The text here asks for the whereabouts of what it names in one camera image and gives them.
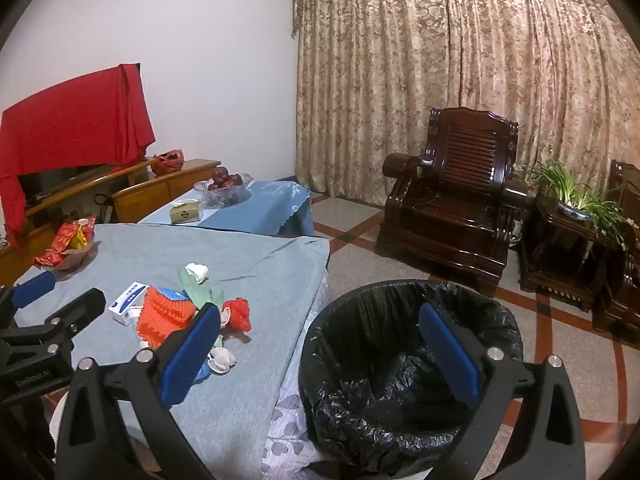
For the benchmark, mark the white blue cardboard box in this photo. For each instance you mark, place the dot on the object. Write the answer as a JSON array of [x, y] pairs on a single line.
[[125, 305]]

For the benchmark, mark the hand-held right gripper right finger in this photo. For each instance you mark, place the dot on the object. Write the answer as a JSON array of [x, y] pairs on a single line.
[[450, 355]]

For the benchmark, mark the black television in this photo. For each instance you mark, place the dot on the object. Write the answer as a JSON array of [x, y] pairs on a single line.
[[55, 182]]

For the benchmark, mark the glass fruit bowl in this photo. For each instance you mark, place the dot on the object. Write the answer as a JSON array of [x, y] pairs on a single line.
[[232, 196]]

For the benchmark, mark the blue tablecloth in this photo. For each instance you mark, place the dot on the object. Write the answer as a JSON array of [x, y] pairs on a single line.
[[270, 205]]

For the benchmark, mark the gold tissue box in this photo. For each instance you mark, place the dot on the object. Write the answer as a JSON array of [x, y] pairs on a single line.
[[185, 212]]

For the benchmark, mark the black lined trash bin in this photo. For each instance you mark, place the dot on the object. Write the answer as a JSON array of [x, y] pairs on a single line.
[[380, 360]]

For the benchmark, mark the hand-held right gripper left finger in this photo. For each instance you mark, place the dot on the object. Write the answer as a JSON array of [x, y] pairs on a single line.
[[190, 355]]

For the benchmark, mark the dark wooden side table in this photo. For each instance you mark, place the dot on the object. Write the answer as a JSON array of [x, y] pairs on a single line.
[[555, 260]]

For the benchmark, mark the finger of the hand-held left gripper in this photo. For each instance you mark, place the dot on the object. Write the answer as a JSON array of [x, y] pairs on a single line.
[[32, 290], [85, 307]]

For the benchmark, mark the green potted plant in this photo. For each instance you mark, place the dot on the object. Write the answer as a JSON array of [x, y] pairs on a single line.
[[575, 205]]

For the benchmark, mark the wooden television cabinet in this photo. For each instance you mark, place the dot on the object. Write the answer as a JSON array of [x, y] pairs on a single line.
[[145, 195]]

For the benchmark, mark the white tissue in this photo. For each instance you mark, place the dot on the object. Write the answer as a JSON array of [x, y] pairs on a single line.
[[196, 272]]

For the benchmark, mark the orange foam net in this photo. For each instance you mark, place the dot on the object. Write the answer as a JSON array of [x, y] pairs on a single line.
[[160, 317]]

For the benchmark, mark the white shell shaped scraps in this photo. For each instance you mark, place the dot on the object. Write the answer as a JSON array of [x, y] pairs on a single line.
[[221, 360]]

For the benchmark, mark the grey blue table cover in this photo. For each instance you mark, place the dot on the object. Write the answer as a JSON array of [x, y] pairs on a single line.
[[200, 247]]

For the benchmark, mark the pile of red candy packets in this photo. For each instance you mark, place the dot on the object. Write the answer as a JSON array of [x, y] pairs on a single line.
[[65, 240]]

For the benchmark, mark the red apple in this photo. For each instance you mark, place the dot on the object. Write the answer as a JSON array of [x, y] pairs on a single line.
[[233, 180], [220, 175], [214, 186]]

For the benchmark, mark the green plastic wrapper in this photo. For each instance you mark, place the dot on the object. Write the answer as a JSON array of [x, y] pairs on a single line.
[[197, 295]]

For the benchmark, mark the beige floral curtain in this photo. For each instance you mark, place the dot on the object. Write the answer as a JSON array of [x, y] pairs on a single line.
[[400, 85]]

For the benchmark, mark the glass candy dish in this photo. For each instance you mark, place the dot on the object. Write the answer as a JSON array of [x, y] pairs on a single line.
[[82, 260]]

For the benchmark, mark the red cloth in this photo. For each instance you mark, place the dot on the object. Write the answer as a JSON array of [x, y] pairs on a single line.
[[65, 120]]

